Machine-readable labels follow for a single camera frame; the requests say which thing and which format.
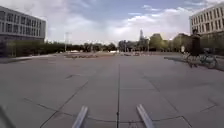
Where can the row of trees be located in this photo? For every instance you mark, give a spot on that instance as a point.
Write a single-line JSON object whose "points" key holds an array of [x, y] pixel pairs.
{"points": [[100, 46]]}

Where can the grey paved plaza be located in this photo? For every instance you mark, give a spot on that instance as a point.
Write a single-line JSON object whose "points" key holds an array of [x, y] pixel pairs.
{"points": [[100, 86]]}

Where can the tower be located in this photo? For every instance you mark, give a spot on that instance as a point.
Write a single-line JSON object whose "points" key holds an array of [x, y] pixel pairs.
{"points": [[141, 34]]}

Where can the pole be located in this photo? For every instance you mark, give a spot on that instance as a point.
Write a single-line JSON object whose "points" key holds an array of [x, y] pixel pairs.
{"points": [[67, 40]]}

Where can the robot's own part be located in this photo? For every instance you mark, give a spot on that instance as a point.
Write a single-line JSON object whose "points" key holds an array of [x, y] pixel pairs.
{"points": [[80, 117], [145, 116]]}

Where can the person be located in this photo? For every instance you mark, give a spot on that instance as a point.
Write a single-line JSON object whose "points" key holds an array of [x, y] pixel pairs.
{"points": [[195, 45]]}

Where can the grey office building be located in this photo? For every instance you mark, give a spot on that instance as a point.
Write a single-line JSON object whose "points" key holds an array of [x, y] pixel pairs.
{"points": [[20, 25]]}

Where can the pale building with windows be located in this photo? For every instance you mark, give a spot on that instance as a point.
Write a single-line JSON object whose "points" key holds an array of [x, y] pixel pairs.
{"points": [[208, 21]]}

